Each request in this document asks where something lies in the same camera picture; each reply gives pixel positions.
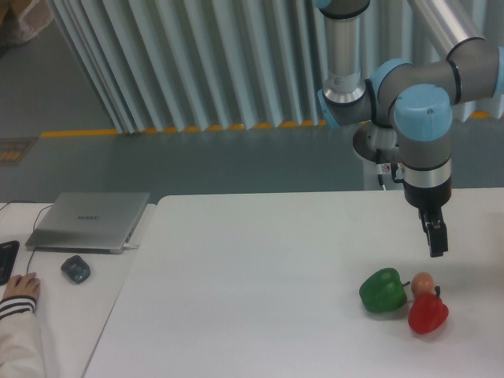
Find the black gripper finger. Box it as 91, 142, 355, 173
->
428, 209, 448, 258
418, 209, 431, 246

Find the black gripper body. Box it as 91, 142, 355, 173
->
403, 183, 451, 209

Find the white sleeved forearm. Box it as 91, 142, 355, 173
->
1, 295, 46, 377

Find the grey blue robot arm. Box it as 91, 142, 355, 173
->
315, 1, 503, 258

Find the person's hand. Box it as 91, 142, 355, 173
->
1, 272, 40, 313

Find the brown egg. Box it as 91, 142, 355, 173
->
411, 272, 435, 297

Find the green bell pepper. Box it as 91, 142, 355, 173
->
358, 267, 410, 313

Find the red bell pepper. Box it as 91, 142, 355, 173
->
408, 285, 450, 335

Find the corrugated metal partition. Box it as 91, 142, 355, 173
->
45, 0, 504, 135

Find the silver closed laptop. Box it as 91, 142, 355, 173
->
25, 192, 150, 254

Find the black computer mouse dock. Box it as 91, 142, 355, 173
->
61, 255, 91, 284

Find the black keyboard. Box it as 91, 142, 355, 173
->
0, 240, 20, 286

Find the black mouse cable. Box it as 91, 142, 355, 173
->
0, 201, 60, 276

